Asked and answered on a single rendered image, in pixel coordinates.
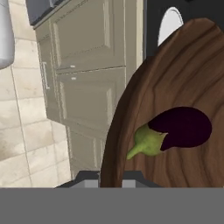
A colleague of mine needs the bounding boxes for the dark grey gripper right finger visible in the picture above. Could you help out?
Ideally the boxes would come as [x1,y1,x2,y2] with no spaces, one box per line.
[122,171,162,189]

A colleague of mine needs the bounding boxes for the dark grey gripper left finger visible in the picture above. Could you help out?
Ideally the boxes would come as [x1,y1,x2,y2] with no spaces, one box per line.
[55,171,102,189]

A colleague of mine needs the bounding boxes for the white round microwave plate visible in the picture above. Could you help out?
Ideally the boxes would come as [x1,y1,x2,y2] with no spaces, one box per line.
[157,6,185,47]

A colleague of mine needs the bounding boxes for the purple eggplant with green stem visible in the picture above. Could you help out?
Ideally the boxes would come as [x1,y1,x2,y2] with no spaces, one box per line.
[126,106,213,161]

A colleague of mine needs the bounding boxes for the beige cupboard door with handle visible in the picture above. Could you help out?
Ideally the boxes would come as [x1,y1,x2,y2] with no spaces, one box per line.
[34,22,63,124]

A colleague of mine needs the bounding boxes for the beige drawer front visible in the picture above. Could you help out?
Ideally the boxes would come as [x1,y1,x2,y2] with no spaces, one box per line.
[66,127,107,178]
[56,67,128,138]

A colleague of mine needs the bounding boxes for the white rounded object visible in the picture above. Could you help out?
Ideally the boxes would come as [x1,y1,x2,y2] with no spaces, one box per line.
[0,0,16,70]

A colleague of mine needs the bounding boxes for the brown wooden bowl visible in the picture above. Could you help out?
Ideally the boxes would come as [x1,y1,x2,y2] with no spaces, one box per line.
[100,17,224,189]

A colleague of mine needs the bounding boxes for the long silver cupboard handle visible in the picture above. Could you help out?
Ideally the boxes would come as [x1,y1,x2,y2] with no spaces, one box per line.
[41,60,51,90]

